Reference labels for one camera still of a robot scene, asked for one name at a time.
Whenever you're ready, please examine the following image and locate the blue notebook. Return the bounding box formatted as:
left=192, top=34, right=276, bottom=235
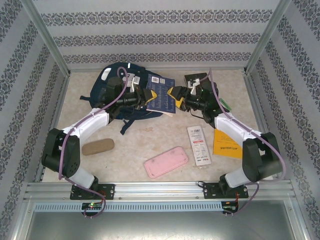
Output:
left=145, top=73, right=177, bottom=118

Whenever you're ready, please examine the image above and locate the pale green notepad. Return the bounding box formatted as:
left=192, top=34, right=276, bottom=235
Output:
left=219, top=97, right=232, bottom=111

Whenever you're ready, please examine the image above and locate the navy blue backpack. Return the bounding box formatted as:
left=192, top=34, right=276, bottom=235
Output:
left=79, top=62, right=163, bottom=136

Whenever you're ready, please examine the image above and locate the white packaged ruler set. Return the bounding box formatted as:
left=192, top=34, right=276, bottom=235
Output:
left=186, top=125, right=213, bottom=167

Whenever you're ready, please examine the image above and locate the yellow book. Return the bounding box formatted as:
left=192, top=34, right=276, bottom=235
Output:
left=212, top=128, right=244, bottom=160

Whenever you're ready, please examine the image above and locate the brown fabric glasses case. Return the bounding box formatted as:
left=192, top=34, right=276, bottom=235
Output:
left=81, top=138, right=115, bottom=157

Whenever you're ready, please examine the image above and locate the pink pencil case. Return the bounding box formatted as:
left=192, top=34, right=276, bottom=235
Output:
left=144, top=146, right=190, bottom=179

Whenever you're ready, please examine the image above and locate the steel shelf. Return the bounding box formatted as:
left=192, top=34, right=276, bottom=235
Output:
left=14, top=211, right=308, bottom=240

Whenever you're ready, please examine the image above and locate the thin aluminium wall rail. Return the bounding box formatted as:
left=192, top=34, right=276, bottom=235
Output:
left=68, top=69, right=248, bottom=75

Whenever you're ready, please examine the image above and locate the aluminium side rail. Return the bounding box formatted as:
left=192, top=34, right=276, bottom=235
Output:
left=34, top=73, right=72, bottom=183
left=243, top=73, right=285, bottom=180

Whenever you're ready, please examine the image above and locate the aluminium mounting rail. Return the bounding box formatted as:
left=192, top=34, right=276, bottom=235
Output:
left=23, top=181, right=294, bottom=201

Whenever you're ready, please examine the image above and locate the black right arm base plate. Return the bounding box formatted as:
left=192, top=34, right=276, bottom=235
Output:
left=202, top=182, right=250, bottom=200

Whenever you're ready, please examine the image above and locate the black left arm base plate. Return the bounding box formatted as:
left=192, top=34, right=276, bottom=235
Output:
left=70, top=183, right=116, bottom=201

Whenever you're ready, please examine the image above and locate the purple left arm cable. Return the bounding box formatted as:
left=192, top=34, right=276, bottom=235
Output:
left=57, top=66, right=131, bottom=220

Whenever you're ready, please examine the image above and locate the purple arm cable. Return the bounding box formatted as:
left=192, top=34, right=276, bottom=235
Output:
left=199, top=69, right=287, bottom=216
left=57, top=66, right=131, bottom=220

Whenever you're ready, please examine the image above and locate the aluminium frame post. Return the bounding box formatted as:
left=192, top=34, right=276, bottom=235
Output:
left=243, top=0, right=293, bottom=76
left=21, top=0, right=72, bottom=77

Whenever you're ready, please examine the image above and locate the grey slotted cable duct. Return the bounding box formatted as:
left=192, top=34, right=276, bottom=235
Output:
left=33, top=201, right=224, bottom=213

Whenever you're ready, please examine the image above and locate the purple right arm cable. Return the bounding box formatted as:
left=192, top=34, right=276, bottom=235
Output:
left=199, top=69, right=287, bottom=216

